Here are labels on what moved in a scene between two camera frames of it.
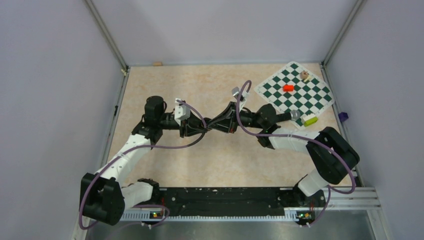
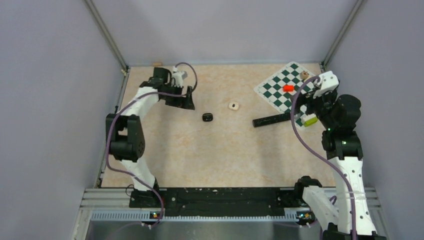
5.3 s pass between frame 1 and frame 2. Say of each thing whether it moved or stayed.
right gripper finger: moved
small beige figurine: stayed
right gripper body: moved
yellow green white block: stayed
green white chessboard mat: stayed
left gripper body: moved
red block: stayed
